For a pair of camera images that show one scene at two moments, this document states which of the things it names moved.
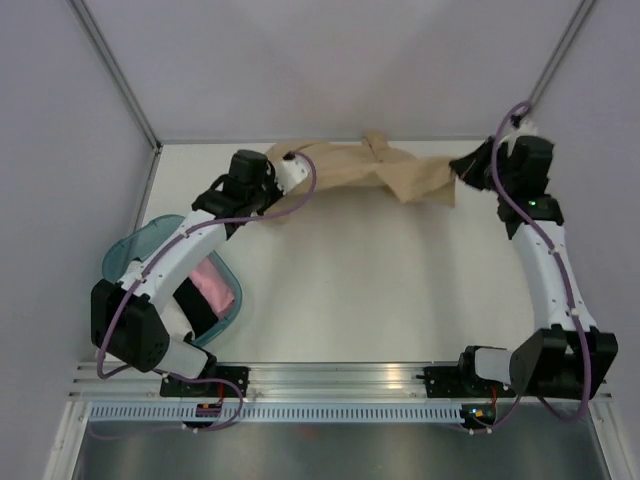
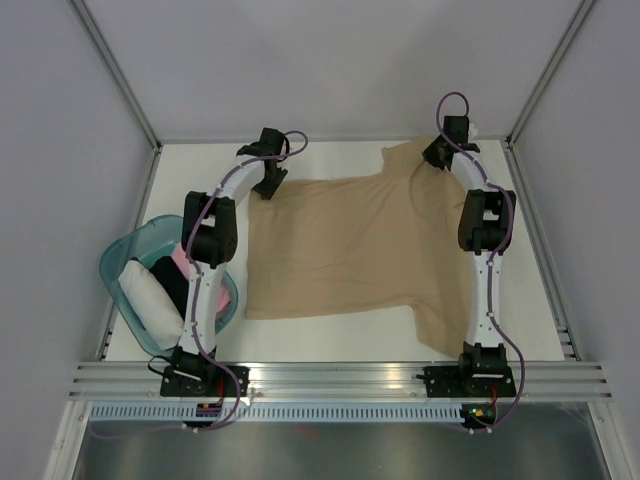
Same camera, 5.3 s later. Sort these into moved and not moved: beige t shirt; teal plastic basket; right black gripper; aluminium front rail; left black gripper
Moved: beige t shirt; left black gripper; right black gripper
Not moved: teal plastic basket; aluminium front rail
